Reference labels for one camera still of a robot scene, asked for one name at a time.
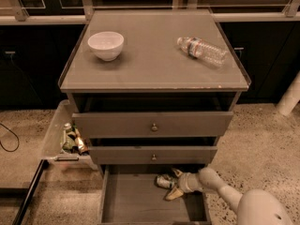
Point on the black floor rail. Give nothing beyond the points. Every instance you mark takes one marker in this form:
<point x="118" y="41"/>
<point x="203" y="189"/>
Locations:
<point x="29" y="193"/>

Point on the metal railing frame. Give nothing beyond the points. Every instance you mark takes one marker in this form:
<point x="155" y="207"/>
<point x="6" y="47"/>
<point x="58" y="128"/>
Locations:
<point x="81" y="11"/>

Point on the clear plastic water bottle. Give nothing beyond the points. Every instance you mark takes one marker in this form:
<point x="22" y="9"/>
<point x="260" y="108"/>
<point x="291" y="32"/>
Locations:
<point x="200" y="49"/>

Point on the white ceramic bowl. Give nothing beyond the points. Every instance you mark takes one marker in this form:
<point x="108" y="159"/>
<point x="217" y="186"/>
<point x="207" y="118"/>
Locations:
<point x="106" y="45"/>

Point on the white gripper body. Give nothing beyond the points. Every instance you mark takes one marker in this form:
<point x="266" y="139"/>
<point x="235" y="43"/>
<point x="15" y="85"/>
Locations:
<point x="185" y="183"/>

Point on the grey top drawer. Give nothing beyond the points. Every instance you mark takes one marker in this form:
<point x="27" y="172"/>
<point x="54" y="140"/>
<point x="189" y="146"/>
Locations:
<point x="152" y="124"/>

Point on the grey drawer cabinet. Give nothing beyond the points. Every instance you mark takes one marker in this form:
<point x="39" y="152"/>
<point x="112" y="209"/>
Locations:
<point x="152" y="74"/>

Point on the grey drawer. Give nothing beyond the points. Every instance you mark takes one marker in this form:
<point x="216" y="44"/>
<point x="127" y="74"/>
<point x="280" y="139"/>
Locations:
<point x="152" y="154"/>
<point x="152" y="124"/>
<point x="130" y="196"/>

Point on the green packet in bin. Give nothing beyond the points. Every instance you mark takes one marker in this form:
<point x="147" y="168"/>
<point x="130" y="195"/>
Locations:
<point x="68" y="144"/>

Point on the grey bottom drawer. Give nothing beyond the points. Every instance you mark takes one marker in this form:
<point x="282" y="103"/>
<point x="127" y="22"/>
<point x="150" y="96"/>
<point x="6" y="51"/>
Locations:
<point x="130" y="196"/>

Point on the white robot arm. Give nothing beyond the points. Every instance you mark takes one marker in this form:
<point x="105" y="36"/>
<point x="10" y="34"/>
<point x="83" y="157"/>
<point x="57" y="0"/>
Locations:
<point x="255" y="171"/>

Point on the green white 7up can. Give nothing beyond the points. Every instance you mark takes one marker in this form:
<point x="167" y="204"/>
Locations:
<point x="166" y="181"/>

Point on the small bottle in bin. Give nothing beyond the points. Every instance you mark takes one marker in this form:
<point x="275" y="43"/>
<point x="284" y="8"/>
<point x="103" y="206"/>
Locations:
<point x="82" y="148"/>

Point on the grey middle drawer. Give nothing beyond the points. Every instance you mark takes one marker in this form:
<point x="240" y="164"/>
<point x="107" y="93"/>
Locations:
<point x="152" y="154"/>

